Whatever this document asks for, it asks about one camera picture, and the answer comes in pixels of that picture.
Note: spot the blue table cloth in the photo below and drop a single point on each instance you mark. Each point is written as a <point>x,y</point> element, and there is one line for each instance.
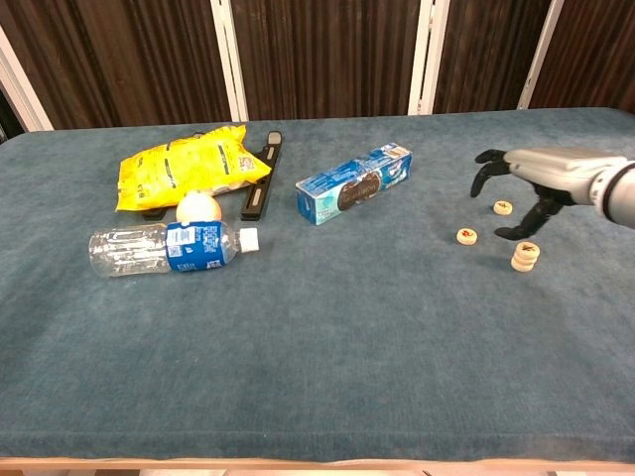
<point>317,347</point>

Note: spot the wooden token top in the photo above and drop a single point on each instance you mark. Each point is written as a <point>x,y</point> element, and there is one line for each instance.
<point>502,207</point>

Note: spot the wooden token bottom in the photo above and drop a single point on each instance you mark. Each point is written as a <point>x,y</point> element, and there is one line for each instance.
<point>527,248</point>

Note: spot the blue cookie box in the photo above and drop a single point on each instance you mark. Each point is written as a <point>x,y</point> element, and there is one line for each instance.
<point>347,191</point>

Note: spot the cream orange ball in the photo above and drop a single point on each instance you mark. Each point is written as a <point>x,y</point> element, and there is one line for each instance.
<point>196,208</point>

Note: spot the white partition frame post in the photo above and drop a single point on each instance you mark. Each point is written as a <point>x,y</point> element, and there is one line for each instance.
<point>20,91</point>
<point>426,64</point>
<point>542,54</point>
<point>229,64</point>

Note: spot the clear plastic water bottle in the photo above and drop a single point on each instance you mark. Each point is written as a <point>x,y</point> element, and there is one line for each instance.
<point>193,245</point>

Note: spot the yellow snack bag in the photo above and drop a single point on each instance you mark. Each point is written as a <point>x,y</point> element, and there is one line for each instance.
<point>188,168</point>

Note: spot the wooden token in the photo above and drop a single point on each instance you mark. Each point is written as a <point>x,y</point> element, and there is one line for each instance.
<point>523,267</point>
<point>467,236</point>
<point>527,248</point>
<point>502,207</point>
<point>525,258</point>

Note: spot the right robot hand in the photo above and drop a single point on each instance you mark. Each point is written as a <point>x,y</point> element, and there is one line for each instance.
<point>555,171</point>

